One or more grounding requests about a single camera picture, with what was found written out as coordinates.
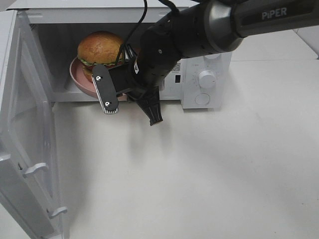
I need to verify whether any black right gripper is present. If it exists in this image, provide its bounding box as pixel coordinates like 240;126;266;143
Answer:
108;44;181;126

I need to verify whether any burger with lettuce and cheese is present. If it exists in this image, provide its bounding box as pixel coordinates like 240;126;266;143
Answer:
77;31;124;82

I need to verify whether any pink round plate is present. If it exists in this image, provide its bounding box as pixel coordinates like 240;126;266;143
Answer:
65;57;131;102

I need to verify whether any round white door button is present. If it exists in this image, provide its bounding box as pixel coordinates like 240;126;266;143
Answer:
195;93;210;106

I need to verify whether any white microwave door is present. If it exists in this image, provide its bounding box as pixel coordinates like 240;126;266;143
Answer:
0;10;68;239

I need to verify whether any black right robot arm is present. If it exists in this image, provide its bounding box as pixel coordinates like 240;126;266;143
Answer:
108;0;319;100

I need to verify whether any white microwave oven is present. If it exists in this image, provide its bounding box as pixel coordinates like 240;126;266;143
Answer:
6;0;234;112

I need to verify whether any white lower microwave knob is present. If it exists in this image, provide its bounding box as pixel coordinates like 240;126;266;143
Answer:
198;70;216;89

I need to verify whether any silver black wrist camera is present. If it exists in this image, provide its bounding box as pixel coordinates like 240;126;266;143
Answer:
92;64;119;115

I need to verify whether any black camera cable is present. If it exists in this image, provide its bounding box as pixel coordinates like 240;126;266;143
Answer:
115;0;180;67

